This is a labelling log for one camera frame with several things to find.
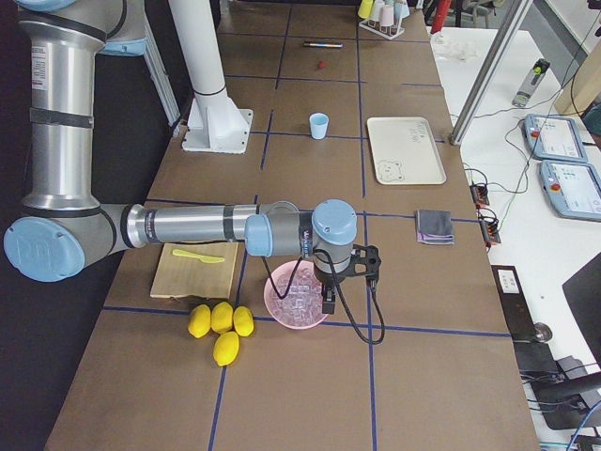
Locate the pink bowl of ice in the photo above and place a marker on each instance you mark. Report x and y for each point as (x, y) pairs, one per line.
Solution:
(302, 307)

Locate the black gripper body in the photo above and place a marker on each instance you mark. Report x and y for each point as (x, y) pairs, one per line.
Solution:
(330, 278)

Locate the yellow lemon middle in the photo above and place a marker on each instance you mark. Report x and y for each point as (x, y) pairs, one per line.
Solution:
(221, 319)

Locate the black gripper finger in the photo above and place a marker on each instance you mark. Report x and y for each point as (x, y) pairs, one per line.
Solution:
(328, 301)

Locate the yellow lemon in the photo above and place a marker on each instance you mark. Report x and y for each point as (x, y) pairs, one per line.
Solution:
(221, 319)
(226, 348)
(243, 321)
(199, 321)

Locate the aluminium frame post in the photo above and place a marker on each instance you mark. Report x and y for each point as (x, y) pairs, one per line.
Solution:
(499, 47)

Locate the cream bear tray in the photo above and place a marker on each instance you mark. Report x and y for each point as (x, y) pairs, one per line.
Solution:
(404, 151)

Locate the steel muddler black tip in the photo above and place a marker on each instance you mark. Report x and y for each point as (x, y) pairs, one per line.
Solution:
(322, 44)

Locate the upper teach pendant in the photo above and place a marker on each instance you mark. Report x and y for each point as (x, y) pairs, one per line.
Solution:
(554, 138)

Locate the yellow lemon front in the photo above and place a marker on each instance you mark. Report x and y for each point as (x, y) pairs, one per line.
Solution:
(226, 348)

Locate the lower teach pendant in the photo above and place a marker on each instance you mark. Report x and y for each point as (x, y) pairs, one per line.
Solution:
(573, 189)

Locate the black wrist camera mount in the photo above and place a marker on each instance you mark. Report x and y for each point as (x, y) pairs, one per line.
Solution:
(365, 261)

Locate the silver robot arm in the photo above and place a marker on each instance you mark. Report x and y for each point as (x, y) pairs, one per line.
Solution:
(64, 228)

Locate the yellow plastic knife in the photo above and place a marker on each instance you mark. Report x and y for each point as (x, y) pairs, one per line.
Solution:
(200, 257)

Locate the clear drink bottle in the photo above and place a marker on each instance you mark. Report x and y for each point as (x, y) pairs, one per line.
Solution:
(532, 80)

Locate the rack of pastel cups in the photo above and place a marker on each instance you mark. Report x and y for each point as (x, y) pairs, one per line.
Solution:
(383, 17)

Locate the teach pendant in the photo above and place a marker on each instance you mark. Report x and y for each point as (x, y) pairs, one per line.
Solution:
(554, 138)
(573, 189)

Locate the light blue paper cup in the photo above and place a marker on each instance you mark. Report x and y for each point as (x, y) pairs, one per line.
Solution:
(319, 123)

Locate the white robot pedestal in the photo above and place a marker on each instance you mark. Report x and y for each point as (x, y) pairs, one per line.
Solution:
(215, 123)

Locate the grey purple folded cloth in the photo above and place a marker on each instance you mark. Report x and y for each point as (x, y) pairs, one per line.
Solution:
(434, 227)

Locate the wooden cutting board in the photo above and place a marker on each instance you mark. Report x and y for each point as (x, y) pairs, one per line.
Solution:
(180, 276)

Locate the yellow lemon far left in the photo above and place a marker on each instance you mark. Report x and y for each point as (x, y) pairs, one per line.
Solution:
(199, 321)

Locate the yellow lemon right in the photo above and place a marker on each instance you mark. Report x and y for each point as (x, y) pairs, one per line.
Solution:
(243, 321)

